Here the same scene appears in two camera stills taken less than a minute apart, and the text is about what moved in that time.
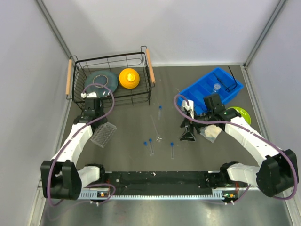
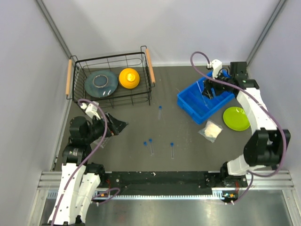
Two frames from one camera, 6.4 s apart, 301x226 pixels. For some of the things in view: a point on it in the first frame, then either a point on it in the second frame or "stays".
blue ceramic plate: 103,83 stays
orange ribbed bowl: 129,78 stays
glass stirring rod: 158,138 to 202,95
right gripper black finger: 188,136 to 210,92
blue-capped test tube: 151,150 stays
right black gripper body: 191,125 to 220,87
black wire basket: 123,76 stays
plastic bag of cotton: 210,132 stays
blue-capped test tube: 159,113 stays
